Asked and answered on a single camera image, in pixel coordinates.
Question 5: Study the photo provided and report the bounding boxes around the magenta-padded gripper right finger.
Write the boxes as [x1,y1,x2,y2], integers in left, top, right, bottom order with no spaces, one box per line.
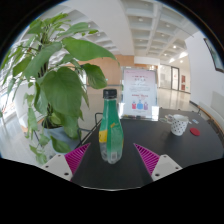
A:
[133,142,184,183]

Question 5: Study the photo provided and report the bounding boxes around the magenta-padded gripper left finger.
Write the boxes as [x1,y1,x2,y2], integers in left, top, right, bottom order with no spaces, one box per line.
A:
[41,142,92,182]

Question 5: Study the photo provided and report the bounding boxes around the green plastic drink bottle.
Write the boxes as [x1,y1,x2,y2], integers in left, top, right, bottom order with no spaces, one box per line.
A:
[98,88,125,165]

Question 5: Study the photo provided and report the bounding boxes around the white polka-dot mug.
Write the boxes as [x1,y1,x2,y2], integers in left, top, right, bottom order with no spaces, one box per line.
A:
[165,114,190,137]

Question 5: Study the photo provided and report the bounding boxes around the black metal chair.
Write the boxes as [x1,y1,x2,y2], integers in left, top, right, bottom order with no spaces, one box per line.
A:
[76,112,104,148]

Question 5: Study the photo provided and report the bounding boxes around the flat round red coaster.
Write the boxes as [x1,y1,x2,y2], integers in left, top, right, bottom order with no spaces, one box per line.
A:
[189,127,202,137]

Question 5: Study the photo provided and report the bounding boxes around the green leafy potted plant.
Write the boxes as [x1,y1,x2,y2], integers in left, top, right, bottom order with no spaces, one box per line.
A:
[0,12,120,166]

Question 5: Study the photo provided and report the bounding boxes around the clear acrylic sign stand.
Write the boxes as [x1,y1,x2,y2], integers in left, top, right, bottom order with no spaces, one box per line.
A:
[118,66,161,121]

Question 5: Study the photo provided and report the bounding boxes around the recessed ceiling lights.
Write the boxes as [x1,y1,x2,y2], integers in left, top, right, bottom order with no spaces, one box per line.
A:
[133,14,190,65]

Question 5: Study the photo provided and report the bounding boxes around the white bench with wooden frame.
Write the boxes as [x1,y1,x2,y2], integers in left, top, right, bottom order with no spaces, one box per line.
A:
[196,91,224,138]

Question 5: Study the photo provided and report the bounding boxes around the framed wall picture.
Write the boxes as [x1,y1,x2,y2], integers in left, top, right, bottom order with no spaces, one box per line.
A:
[203,37,224,74]

